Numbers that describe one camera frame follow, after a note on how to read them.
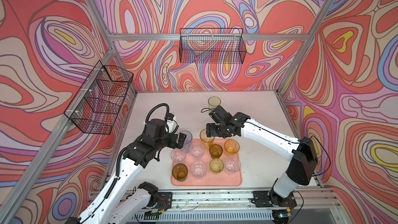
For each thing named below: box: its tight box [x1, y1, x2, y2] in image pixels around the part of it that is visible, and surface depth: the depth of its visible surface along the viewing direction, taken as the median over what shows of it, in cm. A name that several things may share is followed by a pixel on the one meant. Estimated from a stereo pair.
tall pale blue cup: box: [179, 130, 193, 153], surface depth 84 cm
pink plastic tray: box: [171, 138, 243, 187], surface depth 82 cm
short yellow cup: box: [223, 138, 240, 157], surface depth 90 cm
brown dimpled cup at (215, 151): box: [209, 144, 224, 160], surface depth 85 cm
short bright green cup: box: [209, 158, 225, 175], surface depth 84 cm
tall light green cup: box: [207, 95, 222, 109], surface depth 99 cm
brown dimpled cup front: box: [172, 163, 189, 182], surface depth 77 cm
